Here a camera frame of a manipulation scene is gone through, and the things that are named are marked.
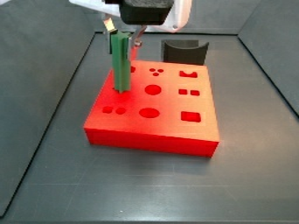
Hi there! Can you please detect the green star-shaped peg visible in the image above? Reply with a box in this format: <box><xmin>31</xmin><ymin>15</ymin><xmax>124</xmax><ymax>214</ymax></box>
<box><xmin>110</xmin><ymin>31</ymin><xmax>130</xmax><ymax>93</ymax></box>

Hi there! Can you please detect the black curved holder stand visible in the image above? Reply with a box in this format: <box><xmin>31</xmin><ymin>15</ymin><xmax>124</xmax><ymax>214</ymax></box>
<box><xmin>161</xmin><ymin>39</ymin><xmax>209</xmax><ymax>66</ymax></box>

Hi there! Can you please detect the red shape-sorter block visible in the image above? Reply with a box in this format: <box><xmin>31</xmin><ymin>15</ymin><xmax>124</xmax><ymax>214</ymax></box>
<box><xmin>83</xmin><ymin>60</ymin><xmax>220</xmax><ymax>158</ymax></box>

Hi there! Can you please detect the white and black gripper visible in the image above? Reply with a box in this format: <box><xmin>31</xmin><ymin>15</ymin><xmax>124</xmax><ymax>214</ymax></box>
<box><xmin>69</xmin><ymin>0</ymin><xmax>192</xmax><ymax>53</ymax></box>

